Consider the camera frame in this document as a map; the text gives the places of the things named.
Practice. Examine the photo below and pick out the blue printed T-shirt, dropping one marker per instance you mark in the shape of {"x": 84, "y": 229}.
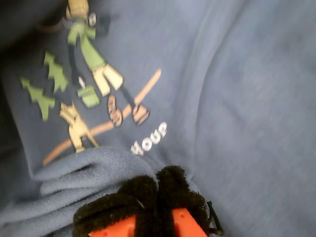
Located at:
{"x": 247, "y": 98}

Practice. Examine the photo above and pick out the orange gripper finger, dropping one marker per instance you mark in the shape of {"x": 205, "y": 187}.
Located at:
{"x": 180, "y": 192}
{"x": 108, "y": 212}

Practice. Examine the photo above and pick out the black zip tie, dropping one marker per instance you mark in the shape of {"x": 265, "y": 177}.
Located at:
{"x": 216, "y": 221}

